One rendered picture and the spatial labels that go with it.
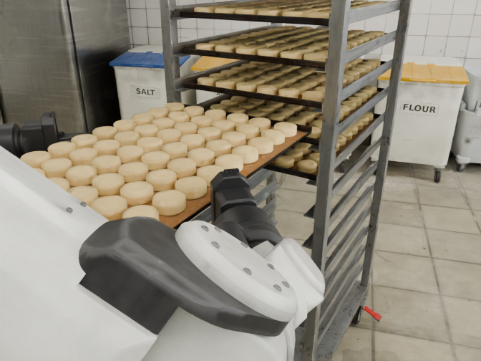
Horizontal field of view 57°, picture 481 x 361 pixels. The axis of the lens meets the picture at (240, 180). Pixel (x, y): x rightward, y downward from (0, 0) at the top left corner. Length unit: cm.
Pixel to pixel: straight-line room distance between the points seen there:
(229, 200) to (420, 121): 265
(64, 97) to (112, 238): 334
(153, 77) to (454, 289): 240
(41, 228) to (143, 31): 394
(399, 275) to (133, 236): 215
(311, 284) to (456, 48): 342
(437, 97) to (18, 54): 289
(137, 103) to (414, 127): 201
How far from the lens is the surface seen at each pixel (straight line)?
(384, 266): 235
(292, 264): 42
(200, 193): 69
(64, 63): 345
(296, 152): 121
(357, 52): 119
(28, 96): 371
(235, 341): 22
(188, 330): 22
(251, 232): 53
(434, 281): 234
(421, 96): 313
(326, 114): 101
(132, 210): 63
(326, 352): 165
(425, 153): 327
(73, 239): 20
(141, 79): 346
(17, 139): 99
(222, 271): 21
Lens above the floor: 132
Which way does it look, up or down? 25 degrees down
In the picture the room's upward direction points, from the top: straight up
